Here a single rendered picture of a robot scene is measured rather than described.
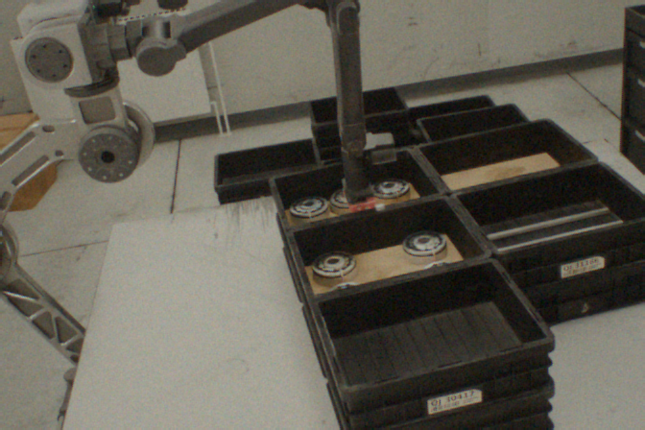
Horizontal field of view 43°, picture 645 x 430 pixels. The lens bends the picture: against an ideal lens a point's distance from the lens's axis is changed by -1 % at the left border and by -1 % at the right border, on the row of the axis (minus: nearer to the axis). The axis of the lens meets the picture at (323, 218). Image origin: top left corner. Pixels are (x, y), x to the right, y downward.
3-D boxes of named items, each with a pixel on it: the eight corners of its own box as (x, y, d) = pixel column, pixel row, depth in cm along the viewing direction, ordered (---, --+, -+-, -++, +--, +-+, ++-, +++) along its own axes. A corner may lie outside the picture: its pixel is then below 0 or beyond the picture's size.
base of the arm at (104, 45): (99, 70, 168) (83, 12, 162) (137, 63, 168) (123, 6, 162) (93, 83, 160) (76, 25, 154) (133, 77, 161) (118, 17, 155)
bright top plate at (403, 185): (378, 202, 214) (378, 199, 214) (366, 185, 223) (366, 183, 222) (414, 191, 216) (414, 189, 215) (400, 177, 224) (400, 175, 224)
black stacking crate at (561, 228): (497, 301, 177) (495, 257, 171) (451, 236, 203) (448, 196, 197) (665, 261, 181) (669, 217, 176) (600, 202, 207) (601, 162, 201)
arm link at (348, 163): (339, 140, 197) (342, 150, 192) (367, 135, 197) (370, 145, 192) (342, 166, 201) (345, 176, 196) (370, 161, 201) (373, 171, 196)
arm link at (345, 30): (323, -24, 163) (332, 8, 156) (351, -29, 163) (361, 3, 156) (337, 129, 196) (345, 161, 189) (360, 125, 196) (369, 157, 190)
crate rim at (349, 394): (343, 405, 142) (341, 394, 141) (310, 309, 168) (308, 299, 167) (559, 350, 146) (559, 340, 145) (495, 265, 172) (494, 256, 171)
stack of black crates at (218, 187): (236, 290, 316) (213, 188, 294) (236, 250, 343) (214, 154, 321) (339, 273, 317) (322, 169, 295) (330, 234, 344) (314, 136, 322)
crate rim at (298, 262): (310, 309, 168) (308, 299, 167) (286, 239, 194) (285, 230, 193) (495, 265, 172) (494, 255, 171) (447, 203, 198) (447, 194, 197)
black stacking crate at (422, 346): (350, 443, 147) (342, 396, 141) (318, 346, 172) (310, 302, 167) (557, 391, 151) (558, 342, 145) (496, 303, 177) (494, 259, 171)
